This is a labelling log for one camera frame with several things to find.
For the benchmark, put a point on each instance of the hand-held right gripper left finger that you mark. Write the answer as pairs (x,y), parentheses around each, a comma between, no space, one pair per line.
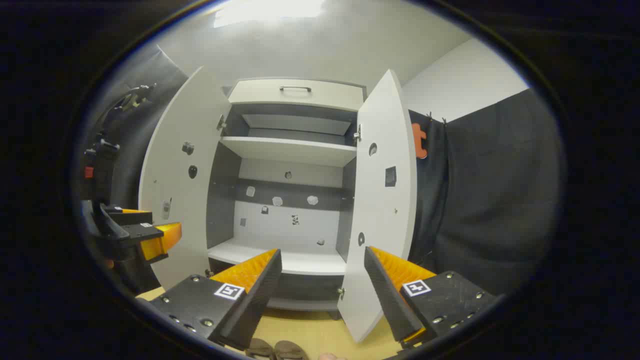
(260,295)

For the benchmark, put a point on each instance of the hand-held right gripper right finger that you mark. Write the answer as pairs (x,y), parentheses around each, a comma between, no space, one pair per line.
(387,295)

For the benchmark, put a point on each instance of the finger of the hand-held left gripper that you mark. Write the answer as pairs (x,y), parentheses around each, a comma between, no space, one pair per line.
(132,217)
(145,231)

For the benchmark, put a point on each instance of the brown shoe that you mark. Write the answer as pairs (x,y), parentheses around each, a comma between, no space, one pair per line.
(291,350)
(260,348)

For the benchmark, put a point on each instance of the white cabinet door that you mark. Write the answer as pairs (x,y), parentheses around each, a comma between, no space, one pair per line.
(380,220)
(175,150)

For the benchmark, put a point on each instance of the white shoe cabinet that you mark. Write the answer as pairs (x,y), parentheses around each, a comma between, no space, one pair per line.
(310,175)

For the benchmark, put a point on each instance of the white cabinet drawer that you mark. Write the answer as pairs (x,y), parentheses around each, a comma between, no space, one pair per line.
(260,95)

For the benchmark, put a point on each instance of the ceiling light panel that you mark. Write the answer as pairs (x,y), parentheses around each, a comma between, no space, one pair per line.
(270,10)

